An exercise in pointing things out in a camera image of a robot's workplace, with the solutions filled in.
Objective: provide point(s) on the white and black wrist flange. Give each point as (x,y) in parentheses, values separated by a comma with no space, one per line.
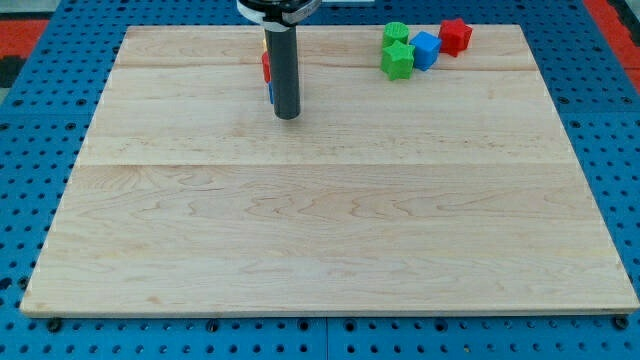
(277,15)

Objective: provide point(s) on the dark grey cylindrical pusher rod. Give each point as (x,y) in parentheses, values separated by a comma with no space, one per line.
(283,58)

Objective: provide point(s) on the red block behind rod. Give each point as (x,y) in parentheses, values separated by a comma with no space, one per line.
(266,67)

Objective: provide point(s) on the green cylinder block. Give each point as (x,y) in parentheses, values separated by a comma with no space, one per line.
(394,32)

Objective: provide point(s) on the blue block behind rod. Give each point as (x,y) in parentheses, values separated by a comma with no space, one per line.
(270,92)

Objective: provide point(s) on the light wooden board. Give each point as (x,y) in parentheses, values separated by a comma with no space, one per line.
(455,192)

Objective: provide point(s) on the green star block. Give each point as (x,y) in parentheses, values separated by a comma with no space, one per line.
(398,60)

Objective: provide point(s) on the blue cube block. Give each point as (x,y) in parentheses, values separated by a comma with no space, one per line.
(426,50)

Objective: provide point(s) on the red star block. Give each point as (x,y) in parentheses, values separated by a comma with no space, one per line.
(455,36)

